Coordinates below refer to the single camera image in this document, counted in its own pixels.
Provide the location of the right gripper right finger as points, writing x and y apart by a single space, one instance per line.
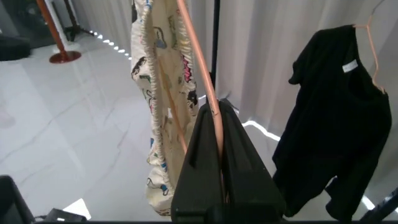
252 186

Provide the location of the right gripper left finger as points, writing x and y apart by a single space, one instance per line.
199 174

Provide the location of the black garment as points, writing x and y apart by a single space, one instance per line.
329 124

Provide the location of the pink clothes hanger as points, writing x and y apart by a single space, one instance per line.
202 65
372 43

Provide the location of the cream printed garment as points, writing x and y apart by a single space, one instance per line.
146 46

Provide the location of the black clothes rack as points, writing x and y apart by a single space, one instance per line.
215 37

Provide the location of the white curtain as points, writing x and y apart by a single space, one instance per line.
264 62

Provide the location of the black power adapter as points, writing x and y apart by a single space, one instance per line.
65 215

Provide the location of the red round stand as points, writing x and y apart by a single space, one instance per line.
65 57

